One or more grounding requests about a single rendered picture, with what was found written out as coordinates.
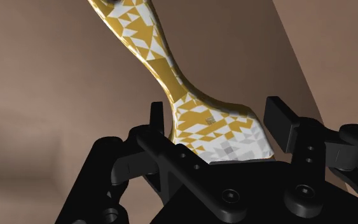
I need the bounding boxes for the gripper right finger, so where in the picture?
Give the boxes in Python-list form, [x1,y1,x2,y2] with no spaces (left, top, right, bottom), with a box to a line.
[263,95,358,219]

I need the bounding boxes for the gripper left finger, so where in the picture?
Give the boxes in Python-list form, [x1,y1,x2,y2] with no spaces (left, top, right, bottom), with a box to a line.
[54,101,249,224]

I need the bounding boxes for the yellow white patterned spatula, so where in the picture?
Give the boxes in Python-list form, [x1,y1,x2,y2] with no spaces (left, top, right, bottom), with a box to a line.
[86,0,275,165]

